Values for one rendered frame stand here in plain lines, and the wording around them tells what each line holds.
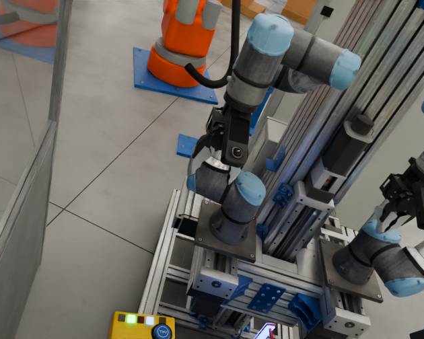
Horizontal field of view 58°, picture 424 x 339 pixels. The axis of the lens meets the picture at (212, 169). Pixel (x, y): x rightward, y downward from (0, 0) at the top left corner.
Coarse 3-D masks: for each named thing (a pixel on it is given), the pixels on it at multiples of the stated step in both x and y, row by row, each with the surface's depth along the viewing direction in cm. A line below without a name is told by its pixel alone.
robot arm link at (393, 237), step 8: (368, 224) 134; (376, 224) 133; (360, 232) 137; (368, 232) 132; (392, 232) 132; (352, 240) 141; (360, 240) 135; (368, 240) 132; (376, 240) 130; (384, 240) 128; (392, 240) 128; (352, 248) 138; (360, 248) 135; (368, 248) 132; (376, 248) 129; (384, 248) 128; (360, 256) 135; (368, 256) 132; (376, 256) 128
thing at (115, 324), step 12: (120, 312) 98; (120, 324) 96; (132, 324) 97; (144, 324) 98; (156, 324) 99; (168, 324) 100; (108, 336) 98; (120, 336) 94; (132, 336) 95; (144, 336) 96
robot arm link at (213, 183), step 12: (276, 72) 111; (276, 84) 114; (216, 156) 123; (204, 168) 124; (216, 168) 123; (228, 168) 125; (192, 180) 125; (204, 180) 125; (216, 180) 125; (204, 192) 127; (216, 192) 125
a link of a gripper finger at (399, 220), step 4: (400, 212) 97; (400, 216) 97; (404, 216) 97; (408, 216) 97; (396, 220) 97; (400, 220) 97; (404, 220) 98; (392, 224) 99; (396, 224) 98; (400, 224) 98; (388, 228) 100; (392, 228) 99; (384, 232) 100
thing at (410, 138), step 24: (336, 0) 188; (312, 24) 194; (336, 24) 196; (288, 96) 220; (264, 120) 229; (288, 120) 231; (408, 120) 237; (384, 144) 248; (408, 144) 249; (384, 168) 261; (360, 192) 274; (336, 216) 289; (360, 216) 291
